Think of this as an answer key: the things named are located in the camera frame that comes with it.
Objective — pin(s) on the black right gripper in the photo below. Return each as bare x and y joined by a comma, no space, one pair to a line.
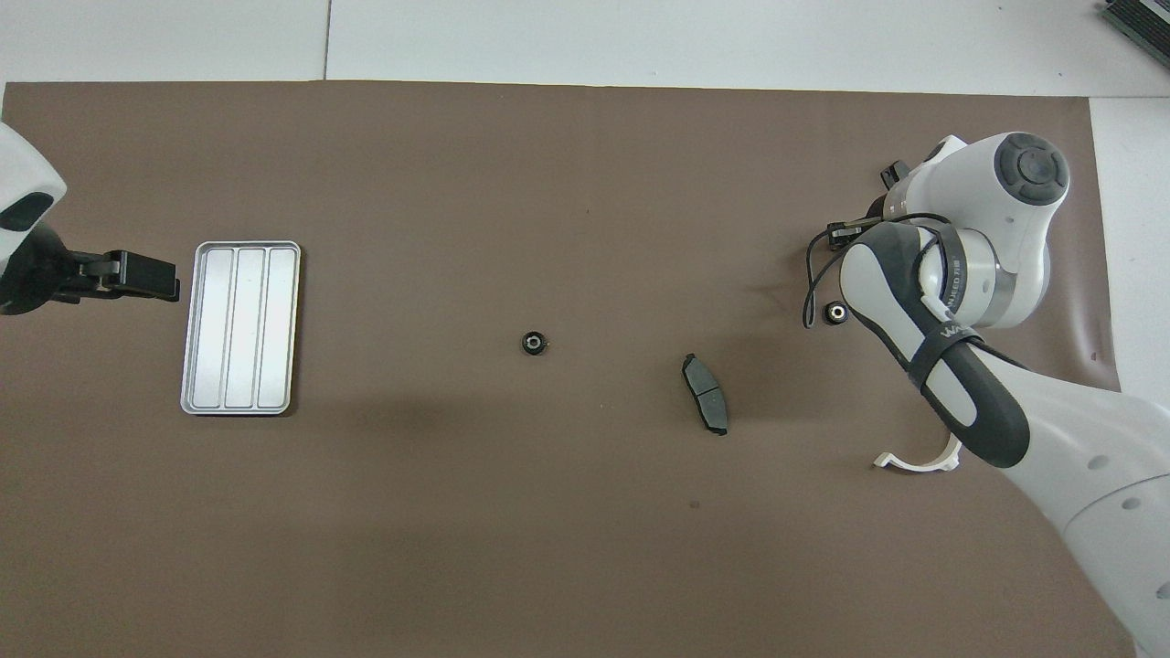
876,210

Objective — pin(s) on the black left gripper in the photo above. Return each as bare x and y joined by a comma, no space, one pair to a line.
32,274

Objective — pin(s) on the black bearing gear silver hub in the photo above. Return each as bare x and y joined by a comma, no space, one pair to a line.
835,313
535,343

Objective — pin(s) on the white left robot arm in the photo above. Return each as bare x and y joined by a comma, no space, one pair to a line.
23,164

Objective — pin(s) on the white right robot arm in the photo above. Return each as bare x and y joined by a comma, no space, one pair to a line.
1079,457

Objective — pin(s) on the silver metal tray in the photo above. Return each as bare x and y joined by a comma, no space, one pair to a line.
240,329

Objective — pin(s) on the thick dark grey brake pad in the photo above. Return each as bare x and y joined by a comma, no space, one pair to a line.
894,172

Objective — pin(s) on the thin dark grey brake pad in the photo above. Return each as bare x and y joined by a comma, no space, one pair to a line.
706,388

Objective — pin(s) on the brown table mat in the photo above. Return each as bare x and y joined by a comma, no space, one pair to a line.
548,183

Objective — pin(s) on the grey ribbed device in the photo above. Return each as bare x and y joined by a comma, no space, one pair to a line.
1143,20

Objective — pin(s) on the white curved plastic bracket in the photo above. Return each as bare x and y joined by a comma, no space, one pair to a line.
905,464

